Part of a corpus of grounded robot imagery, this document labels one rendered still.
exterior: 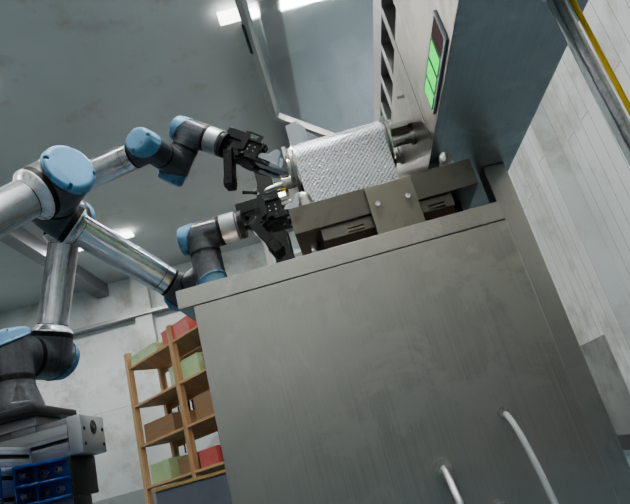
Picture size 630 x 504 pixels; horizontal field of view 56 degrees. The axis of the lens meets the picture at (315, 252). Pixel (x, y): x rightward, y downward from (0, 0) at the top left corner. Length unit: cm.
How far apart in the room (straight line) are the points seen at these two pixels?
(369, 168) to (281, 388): 64
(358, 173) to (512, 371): 64
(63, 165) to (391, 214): 69
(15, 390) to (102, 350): 974
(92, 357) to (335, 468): 1045
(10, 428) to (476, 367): 110
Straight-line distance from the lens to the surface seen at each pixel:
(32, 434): 162
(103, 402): 1125
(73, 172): 136
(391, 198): 124
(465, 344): 113
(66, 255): 185
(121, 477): 1105
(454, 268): 116
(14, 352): 171
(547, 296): 159
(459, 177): 130
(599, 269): 477
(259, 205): 147
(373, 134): 156
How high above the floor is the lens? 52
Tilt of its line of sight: 19 degrees up
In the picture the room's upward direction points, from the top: 15 degrees counter-clockwise
